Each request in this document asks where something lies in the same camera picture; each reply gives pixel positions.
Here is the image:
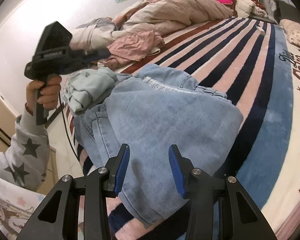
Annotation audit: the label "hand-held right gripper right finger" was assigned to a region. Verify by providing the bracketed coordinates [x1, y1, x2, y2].
[169, 144, 278, 240]

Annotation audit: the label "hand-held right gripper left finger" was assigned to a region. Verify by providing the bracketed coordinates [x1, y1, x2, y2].
[16, 144, 130, 240]

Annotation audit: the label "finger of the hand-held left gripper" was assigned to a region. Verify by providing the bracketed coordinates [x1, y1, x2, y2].
[84, 49, 111, 63]

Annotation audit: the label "light blue denim pants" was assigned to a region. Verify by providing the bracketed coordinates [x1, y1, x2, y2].
[74, 63, 244, 228]

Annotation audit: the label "person's left forearm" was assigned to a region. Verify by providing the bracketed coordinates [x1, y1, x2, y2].
[0, 110, 51, 190]

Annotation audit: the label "person's left hand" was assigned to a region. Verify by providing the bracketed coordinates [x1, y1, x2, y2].
[26, 76, 62, 110]

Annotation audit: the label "pale green garment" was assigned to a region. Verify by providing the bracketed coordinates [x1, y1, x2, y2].
[62, 66, 119, 114]

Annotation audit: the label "pink plaid garment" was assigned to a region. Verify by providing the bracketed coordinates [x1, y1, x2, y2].
[97, 31, 165, 69]

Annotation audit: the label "beige pink checked duvet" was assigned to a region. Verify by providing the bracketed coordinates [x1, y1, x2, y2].
[70, 0, 234, 49]

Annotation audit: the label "striped printed blanket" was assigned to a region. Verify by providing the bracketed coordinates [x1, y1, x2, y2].
[65, 16, 300, 240]

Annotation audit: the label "printed white clothing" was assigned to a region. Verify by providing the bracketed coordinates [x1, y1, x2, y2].
[0, 174, 47, 240]

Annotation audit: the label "floral pillow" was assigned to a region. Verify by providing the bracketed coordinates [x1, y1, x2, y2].
[280, 19, 300, 49]

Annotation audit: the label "dark desk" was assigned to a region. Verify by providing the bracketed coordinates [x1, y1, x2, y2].
[275, 0, 300, 24]

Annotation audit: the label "black cable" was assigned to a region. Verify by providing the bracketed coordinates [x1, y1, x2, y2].
[57, 92, 82, 160]

